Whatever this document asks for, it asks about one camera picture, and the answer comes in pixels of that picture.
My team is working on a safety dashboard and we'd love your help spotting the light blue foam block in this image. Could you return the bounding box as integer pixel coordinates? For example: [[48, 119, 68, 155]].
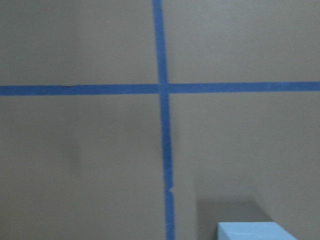
[[217, 222, 296, 240]]

